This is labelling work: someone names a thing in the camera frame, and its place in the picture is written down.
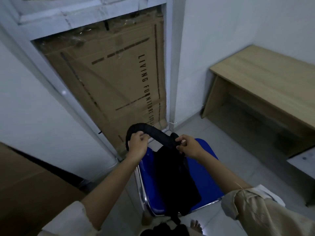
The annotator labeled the person's right hand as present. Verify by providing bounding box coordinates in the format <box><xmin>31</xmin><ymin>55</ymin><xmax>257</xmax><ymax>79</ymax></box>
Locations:
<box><xmin>175</xmin><ymin>135</ymin><xmax>210</xmax><ymax>162</ymax></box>

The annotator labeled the person's left hand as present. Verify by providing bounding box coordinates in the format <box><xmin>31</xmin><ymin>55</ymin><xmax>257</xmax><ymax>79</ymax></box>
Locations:
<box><xmin>128</xmin><ymin>132</ymin><xmax>149</xmax><ymax>160</ymax></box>

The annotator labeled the black backpack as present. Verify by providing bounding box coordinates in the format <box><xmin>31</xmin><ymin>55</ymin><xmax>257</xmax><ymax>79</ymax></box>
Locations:
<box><xmin>125</xmin><ymin>123</ymin><xmax>202</xmax><ymax>225</ymax></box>

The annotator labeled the person's right forearm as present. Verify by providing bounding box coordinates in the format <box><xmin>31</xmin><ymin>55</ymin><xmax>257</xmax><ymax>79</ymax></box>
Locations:
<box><xmin>197</xmin><ymin>151</ymin><xmax>253</xmax><ymax>207</ymax></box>

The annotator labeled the person's left forearm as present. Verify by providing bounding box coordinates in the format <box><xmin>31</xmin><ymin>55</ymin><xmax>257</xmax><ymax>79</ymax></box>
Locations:
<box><xmin>80</xmin><ymin>153</ymin><xmax>146</xmax><ymax>231</ymax></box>

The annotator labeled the blue chair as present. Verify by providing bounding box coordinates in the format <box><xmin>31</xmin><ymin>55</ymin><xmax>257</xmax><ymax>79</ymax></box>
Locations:
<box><xmin>136</xmin><ymin>138</ymin><xmax>225</xmax><ymax>218</ymax></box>

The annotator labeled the large brown cardboard sheet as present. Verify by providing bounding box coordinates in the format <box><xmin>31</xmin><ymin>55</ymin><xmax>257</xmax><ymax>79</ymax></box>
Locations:
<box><xmin>33</xmin><ymin>4</ymin><xmax>168</xmax><ymax>159</ymax></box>

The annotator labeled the person's bare foot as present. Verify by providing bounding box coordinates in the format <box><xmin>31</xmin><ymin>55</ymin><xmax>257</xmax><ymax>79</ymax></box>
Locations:
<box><xmin>190</xmin><ymin>220</ymin><xmax>204</xmax><ymax>235</ymax></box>

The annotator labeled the light wooden desk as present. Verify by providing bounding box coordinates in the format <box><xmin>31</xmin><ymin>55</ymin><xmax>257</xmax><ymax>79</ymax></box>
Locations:
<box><xmin>201</xmin><ymin>44</ymin><xmax>315</xmax><ymax>158</ymax></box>

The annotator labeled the beige shirt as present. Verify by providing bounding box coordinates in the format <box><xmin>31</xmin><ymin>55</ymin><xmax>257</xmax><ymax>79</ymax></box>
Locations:
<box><xmin>40</xmin><ymin>184</ymin><xmax>315</xmax><ymax>236</ymax></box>

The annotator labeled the white table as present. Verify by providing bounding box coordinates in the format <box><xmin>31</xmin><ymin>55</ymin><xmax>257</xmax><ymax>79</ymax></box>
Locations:
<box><xmin>286</xmin><ymin>147</ymin><xmax>315</xmax><ymax>207</ymax></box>

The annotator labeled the brown cardboard box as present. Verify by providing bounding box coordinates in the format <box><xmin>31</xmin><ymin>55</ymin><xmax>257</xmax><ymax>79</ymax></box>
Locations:
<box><xmin>0</xmin><ymin>142</ymin><xmax>87</xmax><ymax>236</ymax></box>

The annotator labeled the white door frame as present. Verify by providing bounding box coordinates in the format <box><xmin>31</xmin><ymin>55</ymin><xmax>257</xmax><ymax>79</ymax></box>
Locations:
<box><xmin>0</xmin><ymin>0</ymin><xmax>184</xmax><ymax>168</ymax></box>

